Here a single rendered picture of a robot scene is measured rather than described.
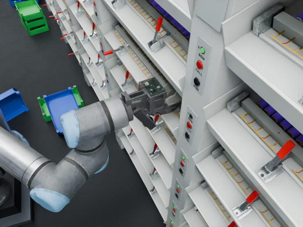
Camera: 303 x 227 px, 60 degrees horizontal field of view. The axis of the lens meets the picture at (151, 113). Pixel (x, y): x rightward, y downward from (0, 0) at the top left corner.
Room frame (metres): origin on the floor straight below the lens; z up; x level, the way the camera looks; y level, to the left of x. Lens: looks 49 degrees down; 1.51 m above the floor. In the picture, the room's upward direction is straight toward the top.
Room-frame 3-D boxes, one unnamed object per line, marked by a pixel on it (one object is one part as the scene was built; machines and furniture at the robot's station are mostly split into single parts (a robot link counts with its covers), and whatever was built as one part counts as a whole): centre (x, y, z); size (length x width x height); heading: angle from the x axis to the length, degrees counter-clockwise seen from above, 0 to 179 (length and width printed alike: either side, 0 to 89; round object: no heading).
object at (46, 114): (1.38, 0.69, 0.04); 0.30 x 0.20 x 0.08; 117
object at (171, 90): (0.58, -0.06, 0.97); 0.09 x 0.03 x 0.06; 122
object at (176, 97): (0.54, -0.08, 0.97); 0.09 x 0.03 x 0.06; 113
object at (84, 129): (0.43, 0.17, 0.97); 0.12 x 0.09 x 0.10; 117
